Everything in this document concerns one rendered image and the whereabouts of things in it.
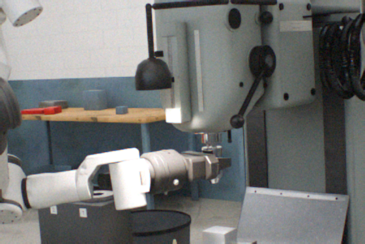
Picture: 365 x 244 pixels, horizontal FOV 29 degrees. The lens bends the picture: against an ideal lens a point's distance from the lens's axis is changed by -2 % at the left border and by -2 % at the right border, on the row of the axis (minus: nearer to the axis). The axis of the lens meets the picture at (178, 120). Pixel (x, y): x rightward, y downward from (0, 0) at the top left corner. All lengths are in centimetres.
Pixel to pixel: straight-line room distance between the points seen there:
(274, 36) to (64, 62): 664
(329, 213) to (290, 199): 13
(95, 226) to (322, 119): 64
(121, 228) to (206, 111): 48
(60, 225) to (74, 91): 622
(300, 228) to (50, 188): 73
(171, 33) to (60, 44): 673
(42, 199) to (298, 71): 66
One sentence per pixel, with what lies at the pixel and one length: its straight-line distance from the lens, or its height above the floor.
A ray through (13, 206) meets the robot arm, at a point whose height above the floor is 120.
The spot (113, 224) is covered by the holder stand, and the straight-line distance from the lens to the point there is 183.
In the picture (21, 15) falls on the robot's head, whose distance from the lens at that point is 136.
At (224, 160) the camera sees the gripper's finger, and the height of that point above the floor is 124.
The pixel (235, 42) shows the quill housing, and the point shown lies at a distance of 153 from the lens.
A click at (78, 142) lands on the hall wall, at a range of 813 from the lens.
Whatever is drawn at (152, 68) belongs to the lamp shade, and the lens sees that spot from 140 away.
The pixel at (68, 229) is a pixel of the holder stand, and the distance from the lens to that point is 188.
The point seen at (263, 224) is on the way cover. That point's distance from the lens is 198.
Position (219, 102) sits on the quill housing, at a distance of 151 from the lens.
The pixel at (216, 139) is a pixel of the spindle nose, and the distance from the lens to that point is 160.
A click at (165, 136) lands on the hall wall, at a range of 724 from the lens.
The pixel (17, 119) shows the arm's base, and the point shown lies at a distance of 127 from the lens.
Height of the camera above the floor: 150
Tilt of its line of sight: 6 degrees down
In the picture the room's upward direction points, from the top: 4 degrees counter-clockwise
